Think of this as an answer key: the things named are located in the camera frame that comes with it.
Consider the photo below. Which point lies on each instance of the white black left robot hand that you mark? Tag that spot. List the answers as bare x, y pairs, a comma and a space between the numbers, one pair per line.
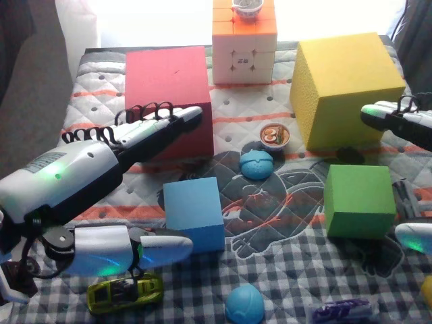
81, 168

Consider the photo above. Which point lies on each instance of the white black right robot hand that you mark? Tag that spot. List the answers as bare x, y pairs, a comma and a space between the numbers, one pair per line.
381, 114

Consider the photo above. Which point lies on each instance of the yellow foam block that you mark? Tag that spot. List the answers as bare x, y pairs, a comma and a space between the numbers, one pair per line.
344, 67

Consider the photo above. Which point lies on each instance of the green foam block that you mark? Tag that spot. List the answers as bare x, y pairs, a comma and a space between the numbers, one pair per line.
357, 199

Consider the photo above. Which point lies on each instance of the toy ramen bowl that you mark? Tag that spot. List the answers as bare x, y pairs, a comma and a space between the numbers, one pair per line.
274, 135

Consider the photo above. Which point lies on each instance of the blue foam block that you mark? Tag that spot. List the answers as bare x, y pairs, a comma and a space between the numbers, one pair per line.
194, 209

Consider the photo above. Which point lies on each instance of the red foam block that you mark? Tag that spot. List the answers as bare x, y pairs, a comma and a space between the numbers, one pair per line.
162, 77

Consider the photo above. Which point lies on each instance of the yellow-green toy car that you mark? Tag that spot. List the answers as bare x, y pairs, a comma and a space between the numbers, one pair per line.
108, 295

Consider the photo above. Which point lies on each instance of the blue spotted dome toy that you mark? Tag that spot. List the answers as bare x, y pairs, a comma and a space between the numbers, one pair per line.
256, 165

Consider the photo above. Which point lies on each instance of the orange pink puzzle cube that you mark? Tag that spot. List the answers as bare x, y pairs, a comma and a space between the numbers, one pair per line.
243, 54

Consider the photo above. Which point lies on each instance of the small white patterned bowl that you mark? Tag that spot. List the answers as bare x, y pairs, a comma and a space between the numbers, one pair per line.
248, 9

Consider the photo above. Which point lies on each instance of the small yellow object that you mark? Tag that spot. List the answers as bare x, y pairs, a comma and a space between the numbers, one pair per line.
427, 290

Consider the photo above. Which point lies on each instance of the grey quilt with bear print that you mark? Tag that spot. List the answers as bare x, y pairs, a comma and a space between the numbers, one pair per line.
270, 270

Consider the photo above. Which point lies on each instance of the purple white wrapped packet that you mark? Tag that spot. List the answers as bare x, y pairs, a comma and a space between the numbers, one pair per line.
342, 310

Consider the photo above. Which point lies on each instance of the plain blue dome toy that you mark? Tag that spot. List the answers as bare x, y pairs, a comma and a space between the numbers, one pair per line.
244, 303

